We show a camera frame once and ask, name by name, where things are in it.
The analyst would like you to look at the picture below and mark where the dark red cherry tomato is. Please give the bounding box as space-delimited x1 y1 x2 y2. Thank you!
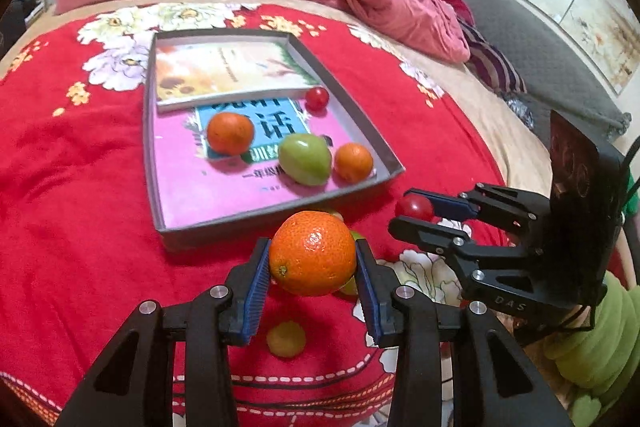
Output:
395 193 435 221

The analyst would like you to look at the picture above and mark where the small orange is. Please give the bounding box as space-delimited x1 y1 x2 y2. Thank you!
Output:
334 143 374 184

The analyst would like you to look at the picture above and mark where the large orange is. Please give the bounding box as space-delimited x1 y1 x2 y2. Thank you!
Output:
269 210 357 297

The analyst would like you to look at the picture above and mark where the elongated green fruit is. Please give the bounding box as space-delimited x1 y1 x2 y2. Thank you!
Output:
278 133 332 186

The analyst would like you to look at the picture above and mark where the large red tomato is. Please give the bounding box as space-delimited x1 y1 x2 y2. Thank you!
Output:
305 87 330 113

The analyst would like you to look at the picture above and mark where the medium orange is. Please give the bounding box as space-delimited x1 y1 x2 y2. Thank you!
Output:
206 112 255 156

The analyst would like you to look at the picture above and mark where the round green fruit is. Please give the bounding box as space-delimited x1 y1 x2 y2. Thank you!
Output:
340 231 362 296

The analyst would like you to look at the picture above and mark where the small brown-green fruit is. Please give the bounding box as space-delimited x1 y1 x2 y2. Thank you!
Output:
322 209 344 222

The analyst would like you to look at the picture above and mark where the green sleeve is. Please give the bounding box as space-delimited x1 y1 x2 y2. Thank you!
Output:
539 195 639 426

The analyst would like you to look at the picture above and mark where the grey headboard cushion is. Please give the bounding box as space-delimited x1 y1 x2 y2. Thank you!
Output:
462 0 631 144

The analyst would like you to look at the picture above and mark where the striped purple pillow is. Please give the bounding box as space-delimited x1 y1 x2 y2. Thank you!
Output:
459 18 527 93

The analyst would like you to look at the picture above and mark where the red floral blanket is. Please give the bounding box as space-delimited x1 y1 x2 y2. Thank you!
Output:
1 2 504 423

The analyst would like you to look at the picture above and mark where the small yellow-green fruit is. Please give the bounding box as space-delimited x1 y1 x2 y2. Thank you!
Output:
266 321 306 359

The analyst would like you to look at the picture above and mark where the red garment by pillow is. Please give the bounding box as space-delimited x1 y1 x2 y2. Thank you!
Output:
442 0 475 26

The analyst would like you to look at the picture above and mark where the grey cardboard tray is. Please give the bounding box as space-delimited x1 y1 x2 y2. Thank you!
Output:
142 28 404 251

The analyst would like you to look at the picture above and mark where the pink chinese workbook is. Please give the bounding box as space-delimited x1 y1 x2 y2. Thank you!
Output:
152 98 368 229

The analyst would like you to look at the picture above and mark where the yellow picture book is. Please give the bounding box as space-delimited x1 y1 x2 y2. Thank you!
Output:
155 40 319 113

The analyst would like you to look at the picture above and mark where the black bag on floor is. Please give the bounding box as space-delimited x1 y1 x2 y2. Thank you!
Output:
0 0 47 53

